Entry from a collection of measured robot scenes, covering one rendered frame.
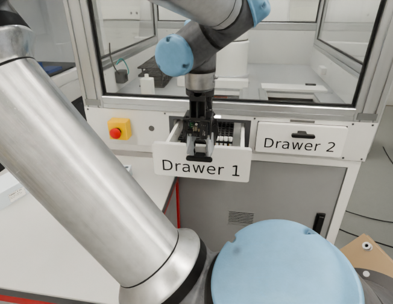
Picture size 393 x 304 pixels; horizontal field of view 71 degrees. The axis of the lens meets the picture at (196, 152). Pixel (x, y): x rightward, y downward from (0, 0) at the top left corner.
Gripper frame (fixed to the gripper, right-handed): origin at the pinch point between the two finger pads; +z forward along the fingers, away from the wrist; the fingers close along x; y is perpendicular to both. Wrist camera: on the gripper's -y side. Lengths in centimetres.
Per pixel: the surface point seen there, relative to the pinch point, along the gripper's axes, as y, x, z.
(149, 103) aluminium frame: -21.8, -21.4, -6.9
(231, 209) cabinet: -23.6, 10.3, 38.9
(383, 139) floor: -221, 164, 89
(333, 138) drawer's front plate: -20.5, 41.8, 1.3
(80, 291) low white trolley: 36.3, -20.1, 14.5
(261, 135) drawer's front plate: -20.4, 18.5, 2.0
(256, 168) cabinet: -23.6, 18.4, 17.5
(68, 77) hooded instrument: -66, -80, -3
